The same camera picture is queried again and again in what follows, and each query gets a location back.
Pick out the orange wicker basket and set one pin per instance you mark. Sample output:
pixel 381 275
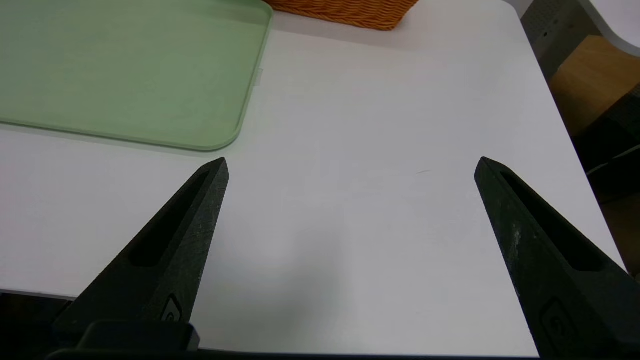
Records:
pixel 350 12

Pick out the light green plastic tray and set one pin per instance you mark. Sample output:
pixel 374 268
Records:
pixel 130 75

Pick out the white side table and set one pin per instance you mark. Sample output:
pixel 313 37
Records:
pixel 617 20

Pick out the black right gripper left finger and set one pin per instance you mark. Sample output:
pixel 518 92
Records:
pixel 165 270

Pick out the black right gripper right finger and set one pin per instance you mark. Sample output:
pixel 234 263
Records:
pixel 550 270

